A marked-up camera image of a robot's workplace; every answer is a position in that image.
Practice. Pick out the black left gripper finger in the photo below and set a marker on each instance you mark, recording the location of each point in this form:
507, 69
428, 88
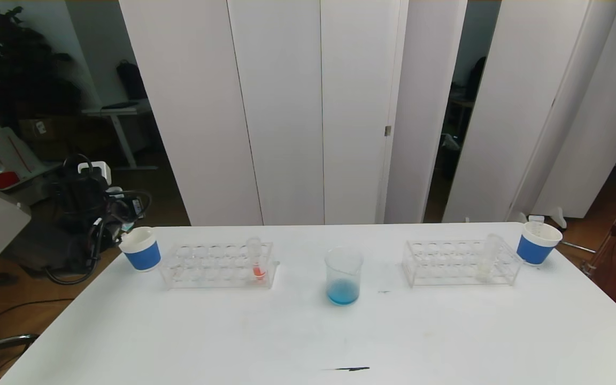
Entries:
137, 207

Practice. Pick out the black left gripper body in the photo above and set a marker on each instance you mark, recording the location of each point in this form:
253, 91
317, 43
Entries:
115, 214

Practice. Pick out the test tube with red pigment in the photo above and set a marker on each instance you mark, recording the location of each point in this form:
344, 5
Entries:
534, 220
259, 271

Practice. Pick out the clear acrylic test tube rack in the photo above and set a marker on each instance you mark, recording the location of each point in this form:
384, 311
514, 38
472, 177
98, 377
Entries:
452, 264
222, 268

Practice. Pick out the clear glass beaker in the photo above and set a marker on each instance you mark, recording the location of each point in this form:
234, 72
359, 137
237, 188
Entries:
343, 291

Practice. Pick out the test tube with yellow pigment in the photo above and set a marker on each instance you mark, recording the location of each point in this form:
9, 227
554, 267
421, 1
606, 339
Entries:
483, 270

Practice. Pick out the blue and white paper cup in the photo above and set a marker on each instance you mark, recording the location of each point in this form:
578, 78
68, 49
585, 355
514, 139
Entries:
144, 256
533, 250

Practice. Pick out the white office desk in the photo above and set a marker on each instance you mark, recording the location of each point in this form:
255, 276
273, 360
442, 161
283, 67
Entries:
121, 111

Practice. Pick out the brown cardboard box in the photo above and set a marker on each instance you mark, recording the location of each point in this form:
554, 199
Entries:
54, 135

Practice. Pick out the white partition panel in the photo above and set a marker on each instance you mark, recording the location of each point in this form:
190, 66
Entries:
359, 107
281, 107
511, 107
420, 107
597, 133
190, 107

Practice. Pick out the white wheeled machine base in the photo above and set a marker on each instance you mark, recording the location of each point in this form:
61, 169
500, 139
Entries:
14, 152

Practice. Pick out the black backpack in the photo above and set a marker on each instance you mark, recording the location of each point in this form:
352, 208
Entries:
131, 82

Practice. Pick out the grey metal chair leg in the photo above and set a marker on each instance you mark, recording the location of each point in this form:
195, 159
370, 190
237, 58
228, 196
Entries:
19, 339

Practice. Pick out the dark green potted plant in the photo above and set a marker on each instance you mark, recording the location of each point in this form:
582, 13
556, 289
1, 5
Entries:
19, 69

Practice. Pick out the white partition foot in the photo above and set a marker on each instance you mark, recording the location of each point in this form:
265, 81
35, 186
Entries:
556, 218
518, 218

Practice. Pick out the grey metal floor rod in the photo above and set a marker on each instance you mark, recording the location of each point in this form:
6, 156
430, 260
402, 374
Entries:
575, 247

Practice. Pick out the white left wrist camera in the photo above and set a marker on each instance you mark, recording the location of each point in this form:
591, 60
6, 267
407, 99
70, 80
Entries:
99, 171

